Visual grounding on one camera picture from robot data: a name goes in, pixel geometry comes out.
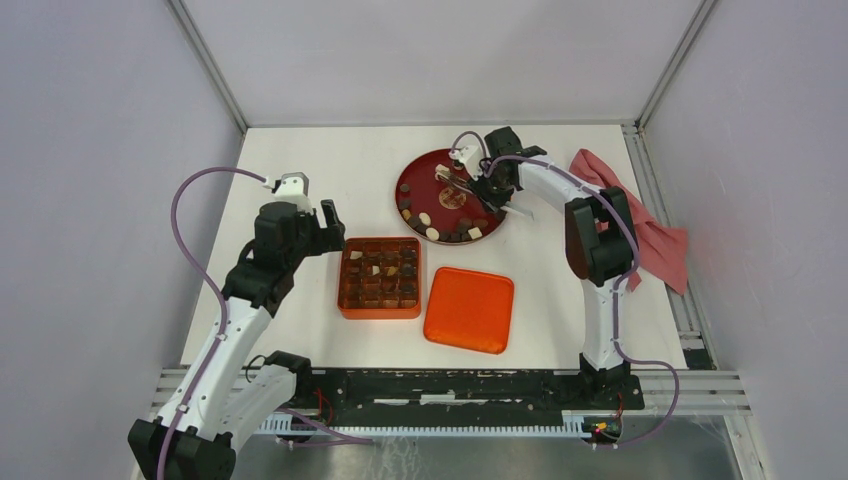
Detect metal tongs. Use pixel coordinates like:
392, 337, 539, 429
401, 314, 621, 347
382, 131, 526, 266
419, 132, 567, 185
435, 165, 535, 221

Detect round red tray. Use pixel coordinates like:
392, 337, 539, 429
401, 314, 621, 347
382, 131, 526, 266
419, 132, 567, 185
394, 149, 506, 246

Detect orange chocolate box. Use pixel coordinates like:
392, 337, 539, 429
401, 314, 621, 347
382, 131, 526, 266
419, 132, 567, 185
337, 237, 424, 320

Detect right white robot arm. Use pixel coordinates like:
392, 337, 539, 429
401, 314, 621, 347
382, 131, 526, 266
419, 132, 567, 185
449, 127, 640, 408

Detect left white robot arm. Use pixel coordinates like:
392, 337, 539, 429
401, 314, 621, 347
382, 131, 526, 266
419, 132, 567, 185
128, 199, 345, 479

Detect orange box lid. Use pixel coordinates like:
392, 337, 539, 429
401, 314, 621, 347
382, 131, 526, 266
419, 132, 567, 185
423, 266, 515, 355

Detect pink cloth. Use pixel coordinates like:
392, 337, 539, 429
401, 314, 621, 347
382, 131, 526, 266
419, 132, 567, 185
568, 149, 688, 296

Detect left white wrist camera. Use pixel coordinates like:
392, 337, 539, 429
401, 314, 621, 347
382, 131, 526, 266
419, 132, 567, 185
263, 172, 313, 214

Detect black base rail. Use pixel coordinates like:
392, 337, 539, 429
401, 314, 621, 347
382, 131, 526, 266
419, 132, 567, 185
283, 368, 645, 427

